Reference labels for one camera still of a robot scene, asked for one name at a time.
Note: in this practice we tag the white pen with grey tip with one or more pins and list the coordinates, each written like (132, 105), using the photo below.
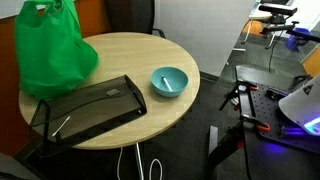
(166, 83)

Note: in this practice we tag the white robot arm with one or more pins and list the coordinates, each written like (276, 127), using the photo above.
(300, 106)

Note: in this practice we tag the thin white pen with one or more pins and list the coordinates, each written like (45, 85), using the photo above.
(61, 126)

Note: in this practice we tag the teal bowl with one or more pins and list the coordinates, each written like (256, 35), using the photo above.
(176, 77)

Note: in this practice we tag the black mesh paper tray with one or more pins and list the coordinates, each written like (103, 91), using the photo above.
(96, 106)

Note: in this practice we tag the metal table leg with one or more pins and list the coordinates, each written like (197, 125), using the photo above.
(139, 163)

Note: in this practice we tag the black office chair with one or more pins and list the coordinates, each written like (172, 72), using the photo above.
(133, 16)

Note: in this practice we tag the black clamp with orange tip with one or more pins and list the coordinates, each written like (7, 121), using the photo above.
(243, 87)

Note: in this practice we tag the orange chair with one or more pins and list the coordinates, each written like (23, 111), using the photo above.
(255, 28)

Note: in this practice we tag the green fabric bag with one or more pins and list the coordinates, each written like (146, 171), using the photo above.
(50, 53)

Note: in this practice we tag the blue plastic object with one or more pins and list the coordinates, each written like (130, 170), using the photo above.
(293, 42)

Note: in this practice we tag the black robot stand frame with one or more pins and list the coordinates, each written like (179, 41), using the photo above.
(223, 146)

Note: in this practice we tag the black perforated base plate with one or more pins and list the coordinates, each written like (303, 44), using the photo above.
(266, 106)

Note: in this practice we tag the black camera stand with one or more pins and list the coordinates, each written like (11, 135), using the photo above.
(278, 26)

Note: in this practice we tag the black stereo camera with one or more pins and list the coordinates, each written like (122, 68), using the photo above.
(276, 9)

